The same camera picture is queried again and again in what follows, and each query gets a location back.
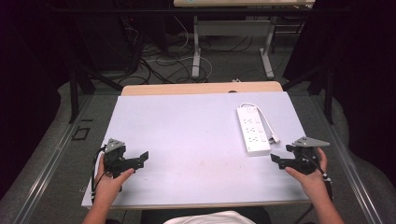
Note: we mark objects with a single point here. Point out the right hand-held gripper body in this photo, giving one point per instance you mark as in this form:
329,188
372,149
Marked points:
303,155

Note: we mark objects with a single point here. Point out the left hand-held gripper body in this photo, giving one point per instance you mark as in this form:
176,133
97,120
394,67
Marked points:
115,158

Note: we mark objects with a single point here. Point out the white power strip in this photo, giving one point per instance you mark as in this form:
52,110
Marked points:
252,130

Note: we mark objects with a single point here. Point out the person's left hand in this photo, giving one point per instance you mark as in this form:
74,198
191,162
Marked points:
109,183

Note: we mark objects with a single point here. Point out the person's right hand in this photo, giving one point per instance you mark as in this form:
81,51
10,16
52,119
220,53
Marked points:
311,182

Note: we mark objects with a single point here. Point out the white table mat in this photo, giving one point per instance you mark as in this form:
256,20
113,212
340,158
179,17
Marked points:
196,149

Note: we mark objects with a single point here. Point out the black metal stand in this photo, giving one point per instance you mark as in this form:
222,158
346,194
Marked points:
84,77

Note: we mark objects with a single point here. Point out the person's white shirt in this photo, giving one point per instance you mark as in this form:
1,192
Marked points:
209,217

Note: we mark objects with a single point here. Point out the white-legged background table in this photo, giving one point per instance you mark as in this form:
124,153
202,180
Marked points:
232,34

